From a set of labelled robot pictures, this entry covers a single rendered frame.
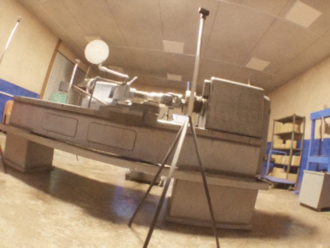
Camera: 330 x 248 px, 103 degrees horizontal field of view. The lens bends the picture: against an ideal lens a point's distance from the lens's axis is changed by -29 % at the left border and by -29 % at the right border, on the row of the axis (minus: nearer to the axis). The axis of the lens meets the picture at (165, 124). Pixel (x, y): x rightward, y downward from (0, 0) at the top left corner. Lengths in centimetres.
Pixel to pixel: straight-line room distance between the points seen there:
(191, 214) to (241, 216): 46
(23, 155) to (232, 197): 217
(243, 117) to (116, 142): 116
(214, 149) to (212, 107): 37
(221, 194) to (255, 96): 95
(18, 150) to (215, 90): 221
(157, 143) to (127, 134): 28
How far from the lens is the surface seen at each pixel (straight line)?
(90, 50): 562
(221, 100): 167
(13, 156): 241
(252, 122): 173
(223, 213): 167
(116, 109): 152
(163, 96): 183
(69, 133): 186
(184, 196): 156
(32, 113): 224
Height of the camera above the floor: 66
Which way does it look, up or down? 6 degrees up
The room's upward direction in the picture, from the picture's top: 11 degrees clockwise
